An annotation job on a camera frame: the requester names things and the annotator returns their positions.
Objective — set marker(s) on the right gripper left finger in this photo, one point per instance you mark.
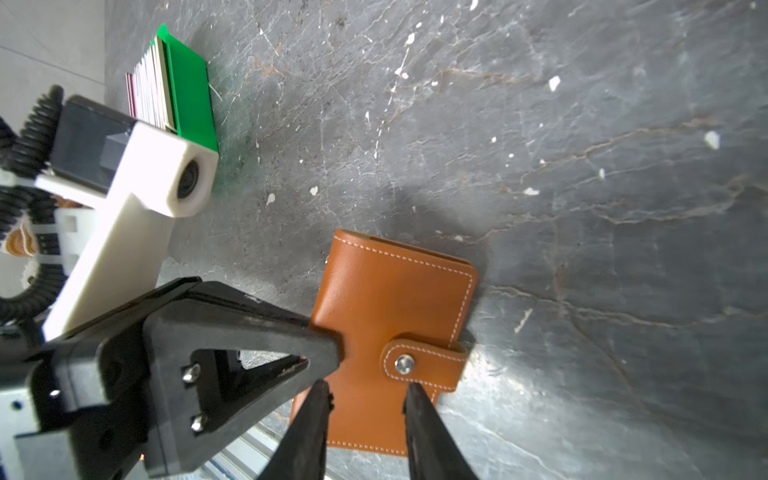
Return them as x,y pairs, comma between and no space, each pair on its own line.
302,452

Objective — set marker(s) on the stack of credit cards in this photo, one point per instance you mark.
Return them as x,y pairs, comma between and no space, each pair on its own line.
149,89

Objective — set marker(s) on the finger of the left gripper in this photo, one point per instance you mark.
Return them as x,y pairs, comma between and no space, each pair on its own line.
219,361

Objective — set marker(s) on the brown leather card holder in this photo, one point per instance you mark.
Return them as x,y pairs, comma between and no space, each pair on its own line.
398,311

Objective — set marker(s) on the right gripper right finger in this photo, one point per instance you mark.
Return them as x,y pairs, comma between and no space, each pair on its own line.
432,452

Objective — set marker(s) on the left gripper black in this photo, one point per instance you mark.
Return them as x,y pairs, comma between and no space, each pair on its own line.
77,407

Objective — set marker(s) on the green plastic card tray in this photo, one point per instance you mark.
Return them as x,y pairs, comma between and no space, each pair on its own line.
190,92

